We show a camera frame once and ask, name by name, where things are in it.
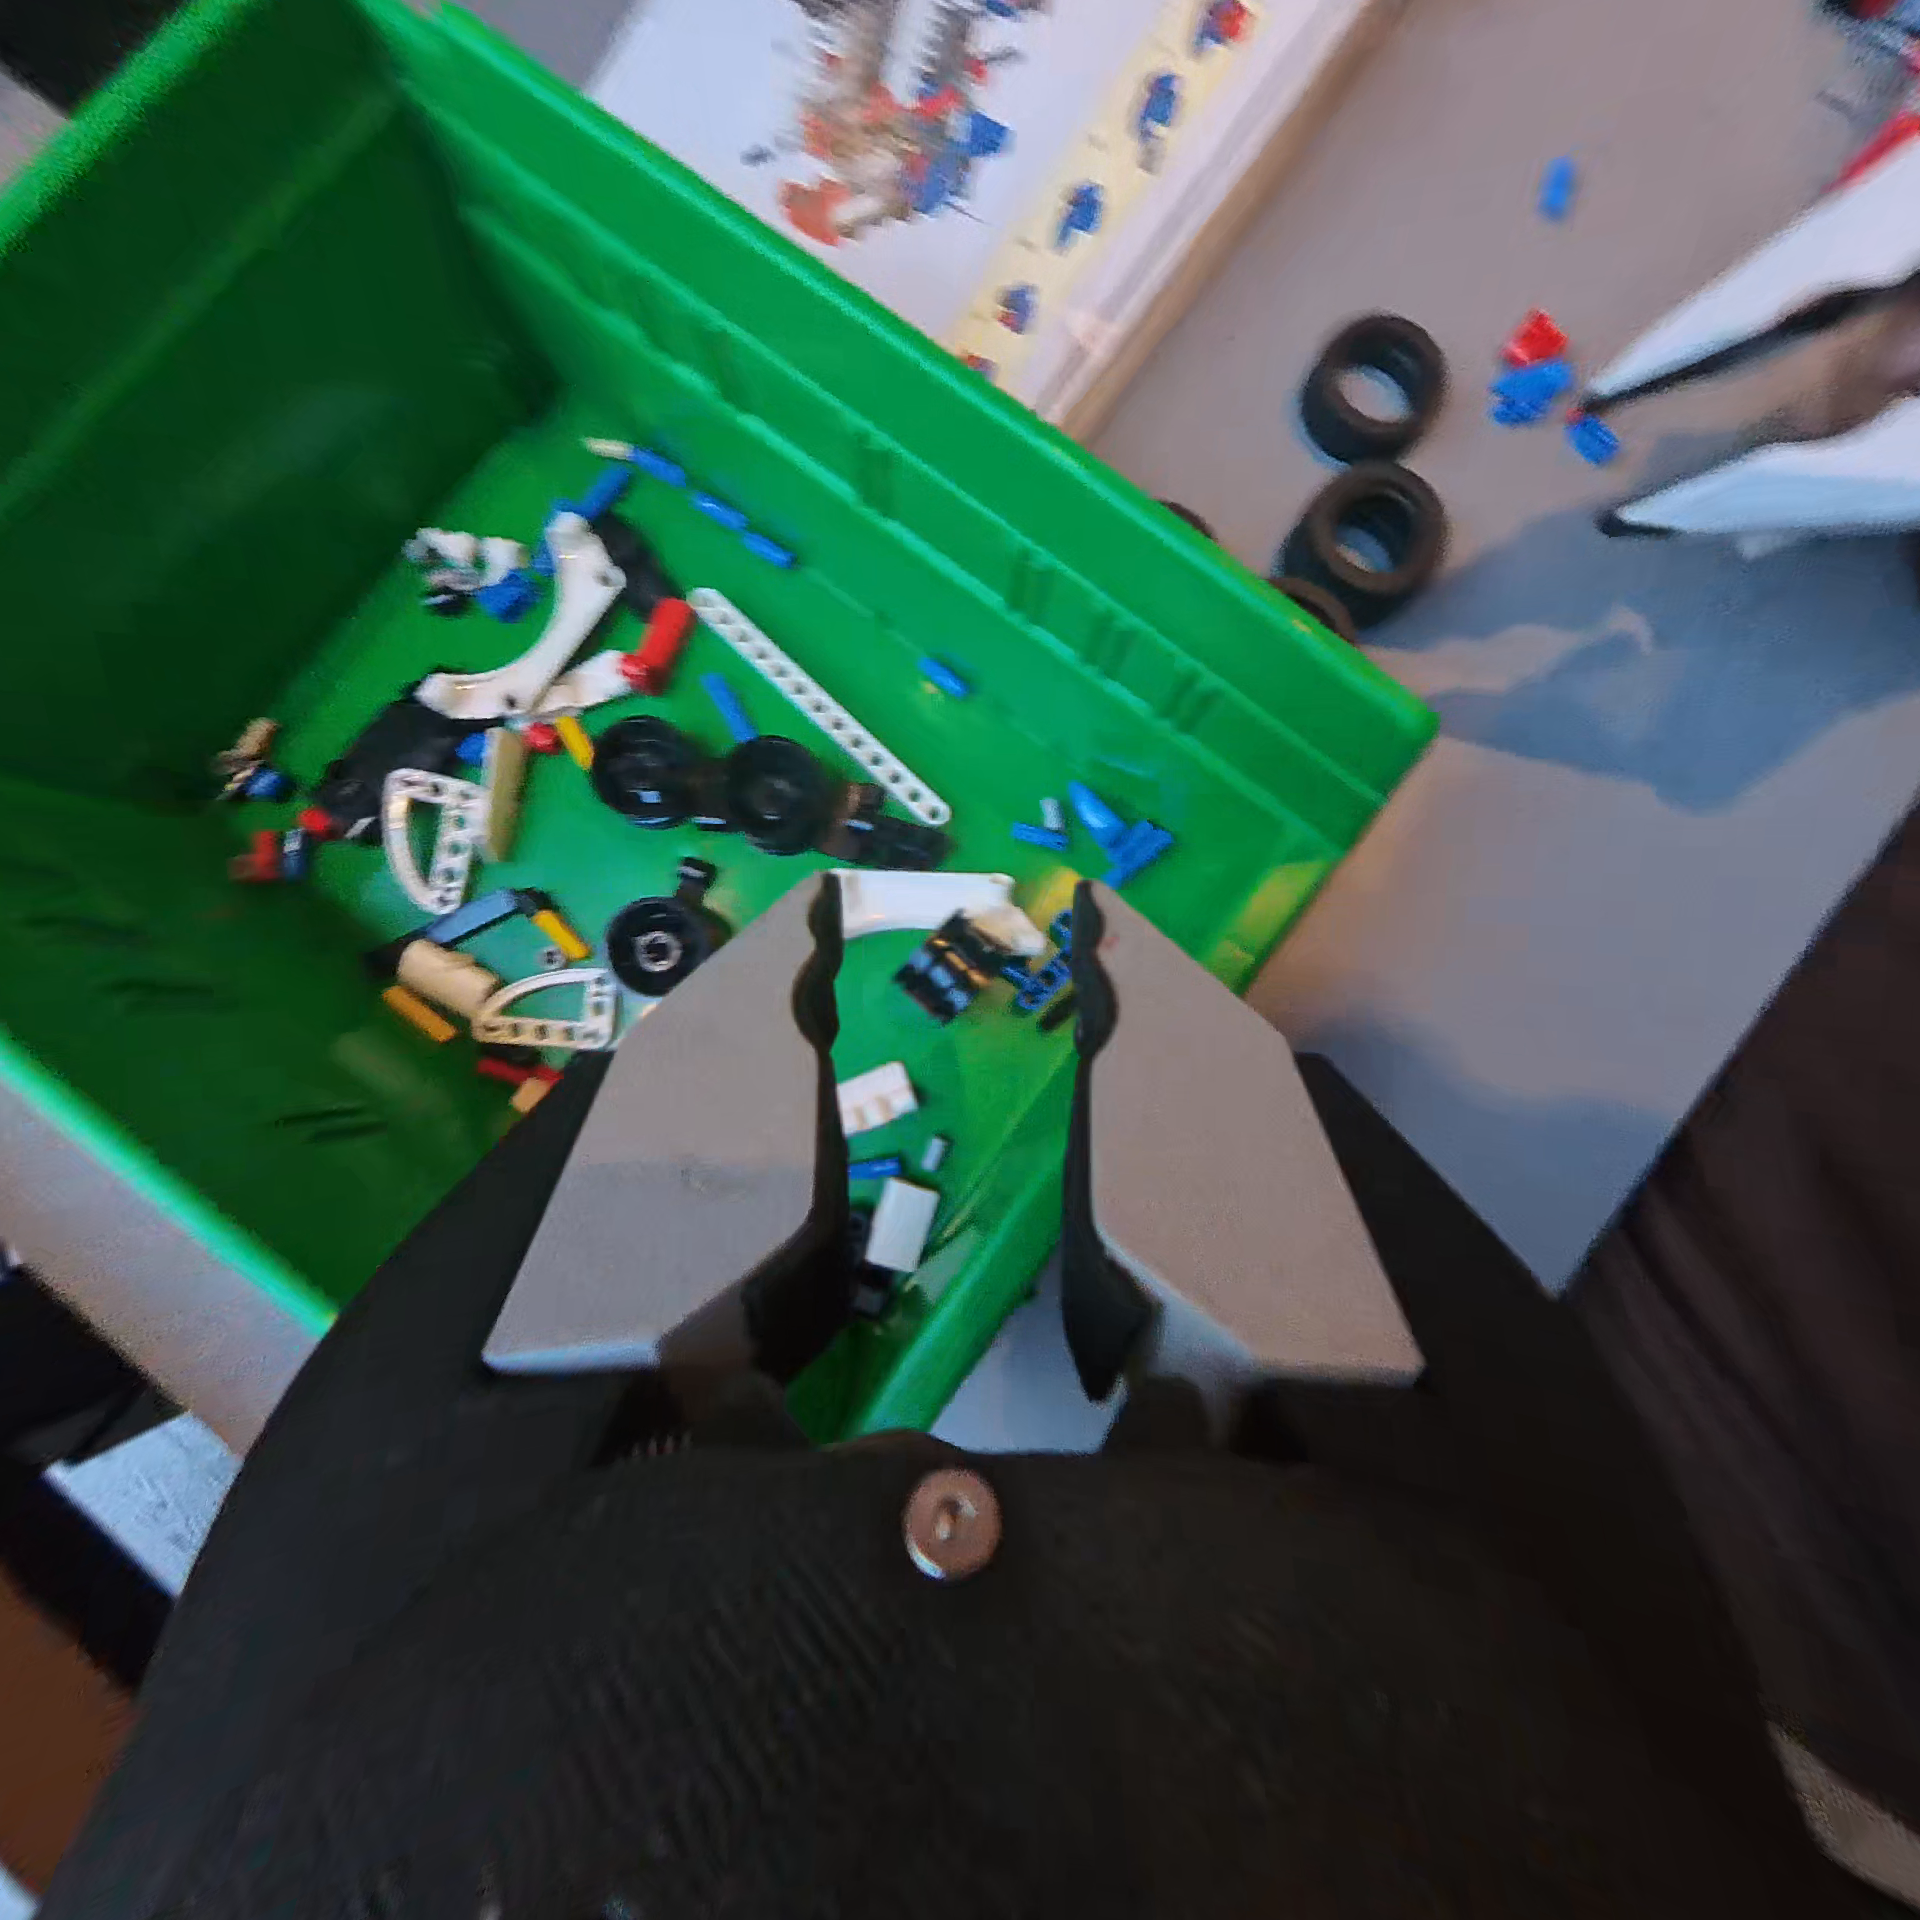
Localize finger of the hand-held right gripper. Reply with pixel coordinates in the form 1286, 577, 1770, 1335
1598, 404, 1920, 541
1581, 181, 1920, 410

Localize red angled brick beam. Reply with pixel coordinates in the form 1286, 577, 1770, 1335
621, 594, 698, 694

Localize grey desk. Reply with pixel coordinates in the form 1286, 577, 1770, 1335
0, 0, 1920, 1455

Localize white mudguard brick panel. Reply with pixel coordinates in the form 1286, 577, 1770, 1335
412, 509, 628, 723
833, 870, 1052, 962

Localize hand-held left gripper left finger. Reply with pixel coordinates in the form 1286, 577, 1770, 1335
479, 873, 858, 1390

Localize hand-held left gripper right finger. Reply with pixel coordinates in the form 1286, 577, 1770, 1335
1057, 879, 1426, 1409

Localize white curved brick piece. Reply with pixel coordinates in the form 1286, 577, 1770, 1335
393, 945, 505, 1011

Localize white angled brick beam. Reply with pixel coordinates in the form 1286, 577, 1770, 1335
379, 767, 490, 917

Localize green plastic bin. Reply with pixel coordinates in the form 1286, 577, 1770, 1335
0, 0, 1441, 1442

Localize white half-round brick beam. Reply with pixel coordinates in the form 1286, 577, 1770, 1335
470, 966, 625, 1049

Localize small brick pieces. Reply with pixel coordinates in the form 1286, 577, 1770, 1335
211, 435, 1180, 1322

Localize thick building instruction booklet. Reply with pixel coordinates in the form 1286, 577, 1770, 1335
585, 0, 1404, 437

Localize long white brick beam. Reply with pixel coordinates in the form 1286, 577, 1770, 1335
687, 587, 953, 828

